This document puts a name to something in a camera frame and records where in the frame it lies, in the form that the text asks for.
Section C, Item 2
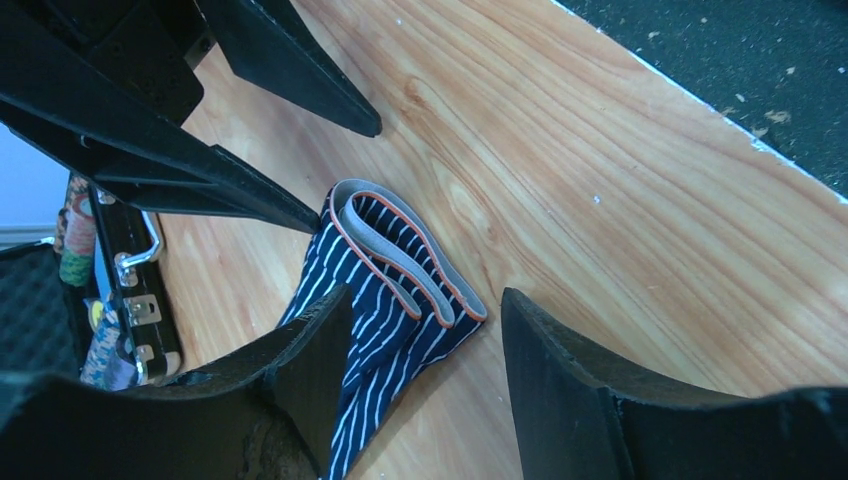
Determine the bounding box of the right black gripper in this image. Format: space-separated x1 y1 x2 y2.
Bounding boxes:
1 1 319 234

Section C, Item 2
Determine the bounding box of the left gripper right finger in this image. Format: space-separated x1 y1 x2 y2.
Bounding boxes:
501 287 847 479

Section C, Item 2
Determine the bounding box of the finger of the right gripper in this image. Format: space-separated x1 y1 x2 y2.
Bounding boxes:
198 0 382 138

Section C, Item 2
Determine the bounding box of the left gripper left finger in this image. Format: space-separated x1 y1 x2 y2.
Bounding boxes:
1 286 353 479

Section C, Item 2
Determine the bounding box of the navy striped underwear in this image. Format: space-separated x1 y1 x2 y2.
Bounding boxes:
278 178 488 479

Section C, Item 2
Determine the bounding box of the brown poker chip stack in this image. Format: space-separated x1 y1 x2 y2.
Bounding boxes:
54 174 97 287

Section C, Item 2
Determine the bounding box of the black poker chip case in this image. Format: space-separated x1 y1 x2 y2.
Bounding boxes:
1 185 183 391

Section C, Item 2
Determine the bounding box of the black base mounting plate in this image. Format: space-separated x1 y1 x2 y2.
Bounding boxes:
561 1 847 195

